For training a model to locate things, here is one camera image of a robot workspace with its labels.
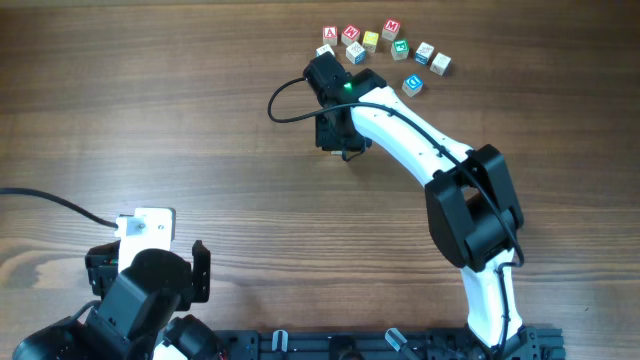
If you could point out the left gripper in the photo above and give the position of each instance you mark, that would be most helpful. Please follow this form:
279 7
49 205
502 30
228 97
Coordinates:
102 266

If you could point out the plain wooden block right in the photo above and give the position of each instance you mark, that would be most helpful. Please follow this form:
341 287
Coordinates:
440 64

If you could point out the white block blue side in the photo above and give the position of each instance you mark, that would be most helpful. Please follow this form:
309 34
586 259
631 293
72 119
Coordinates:
326 48

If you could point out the green letter block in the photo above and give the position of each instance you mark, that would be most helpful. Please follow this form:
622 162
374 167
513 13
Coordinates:
400 49

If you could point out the red letter M block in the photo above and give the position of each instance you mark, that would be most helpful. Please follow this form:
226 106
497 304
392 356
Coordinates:
391 29

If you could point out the yellow top block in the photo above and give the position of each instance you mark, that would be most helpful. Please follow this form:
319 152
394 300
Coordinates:
370 41

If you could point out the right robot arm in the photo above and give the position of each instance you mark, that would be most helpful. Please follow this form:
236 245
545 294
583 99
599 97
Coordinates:
473 211

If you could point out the white block blue picture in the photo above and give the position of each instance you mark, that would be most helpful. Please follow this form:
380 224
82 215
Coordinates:
423 53

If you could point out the white block centre row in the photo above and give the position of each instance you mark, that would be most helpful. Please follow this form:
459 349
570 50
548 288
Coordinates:
355 53

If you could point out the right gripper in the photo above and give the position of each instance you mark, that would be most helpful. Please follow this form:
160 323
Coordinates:
324 140

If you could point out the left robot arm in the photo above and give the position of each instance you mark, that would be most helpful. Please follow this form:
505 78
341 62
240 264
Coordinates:
125 323

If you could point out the blue letter D block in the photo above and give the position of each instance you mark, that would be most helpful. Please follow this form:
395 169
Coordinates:
412 85

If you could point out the red letter W block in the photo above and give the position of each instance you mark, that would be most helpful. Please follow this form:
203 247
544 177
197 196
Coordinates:
350 34

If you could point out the red letter A block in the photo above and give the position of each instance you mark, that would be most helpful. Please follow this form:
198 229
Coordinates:
330 35

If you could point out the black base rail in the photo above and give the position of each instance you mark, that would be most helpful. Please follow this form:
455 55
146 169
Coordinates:
529 343

